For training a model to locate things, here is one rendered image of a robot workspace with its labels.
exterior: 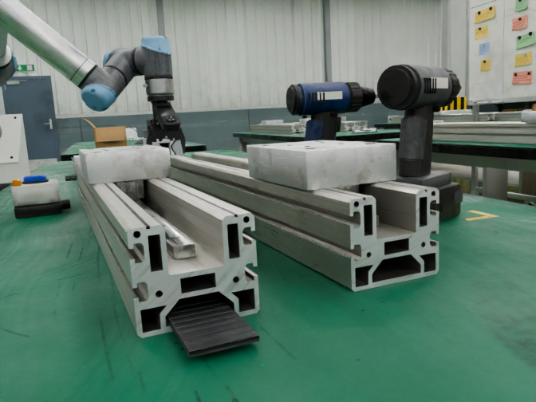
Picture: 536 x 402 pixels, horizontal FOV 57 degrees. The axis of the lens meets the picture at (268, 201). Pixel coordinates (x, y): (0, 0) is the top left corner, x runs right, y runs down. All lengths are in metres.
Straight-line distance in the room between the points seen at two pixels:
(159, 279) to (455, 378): 0.21
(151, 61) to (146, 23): 11.11
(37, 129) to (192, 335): 11.94
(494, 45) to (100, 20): 9.66
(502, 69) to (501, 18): 0.37
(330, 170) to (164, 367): 0.26
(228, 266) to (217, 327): 0.05
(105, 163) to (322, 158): 0.31
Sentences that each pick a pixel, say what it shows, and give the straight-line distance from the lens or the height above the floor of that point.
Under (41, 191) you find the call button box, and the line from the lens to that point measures 1.01.
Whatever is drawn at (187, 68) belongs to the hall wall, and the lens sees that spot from 12.49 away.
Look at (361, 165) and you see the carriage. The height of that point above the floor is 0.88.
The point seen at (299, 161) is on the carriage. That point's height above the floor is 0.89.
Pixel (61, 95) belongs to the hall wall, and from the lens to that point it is 12.26.
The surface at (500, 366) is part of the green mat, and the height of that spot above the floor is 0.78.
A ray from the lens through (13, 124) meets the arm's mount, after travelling 1.85.
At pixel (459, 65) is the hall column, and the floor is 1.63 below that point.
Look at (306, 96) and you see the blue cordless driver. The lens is 0.93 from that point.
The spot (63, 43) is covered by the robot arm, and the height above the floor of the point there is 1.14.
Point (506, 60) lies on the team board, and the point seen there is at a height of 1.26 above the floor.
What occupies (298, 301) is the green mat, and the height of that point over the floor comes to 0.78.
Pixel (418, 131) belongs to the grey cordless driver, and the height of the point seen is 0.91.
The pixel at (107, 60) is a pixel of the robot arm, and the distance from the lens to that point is 1.46.
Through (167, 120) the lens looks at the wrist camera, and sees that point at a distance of 1.29.
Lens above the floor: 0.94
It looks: 10 degrees down
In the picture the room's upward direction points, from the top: 3 degrees counter-clockwise
